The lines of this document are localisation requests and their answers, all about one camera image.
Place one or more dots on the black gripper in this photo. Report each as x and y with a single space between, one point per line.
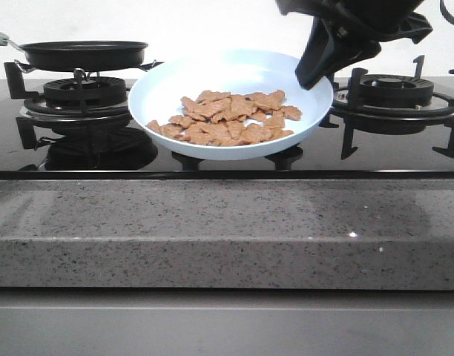
380 21

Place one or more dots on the brown meat pieces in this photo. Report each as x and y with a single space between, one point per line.
224 119

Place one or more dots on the light blue plate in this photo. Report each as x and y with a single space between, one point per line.
157 94

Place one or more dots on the black frying pan green handle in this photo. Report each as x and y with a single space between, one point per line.
91 56

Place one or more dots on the right black burner with grate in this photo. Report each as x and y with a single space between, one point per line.
390 104

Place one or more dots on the black burner with grate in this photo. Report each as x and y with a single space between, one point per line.
390 104
79 100

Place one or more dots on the left black burner with grate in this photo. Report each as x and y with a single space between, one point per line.
79 100

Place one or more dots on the black glass gas cooktop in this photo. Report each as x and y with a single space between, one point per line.
34 153

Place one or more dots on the grey cabinet front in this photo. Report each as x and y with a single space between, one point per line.
136 322

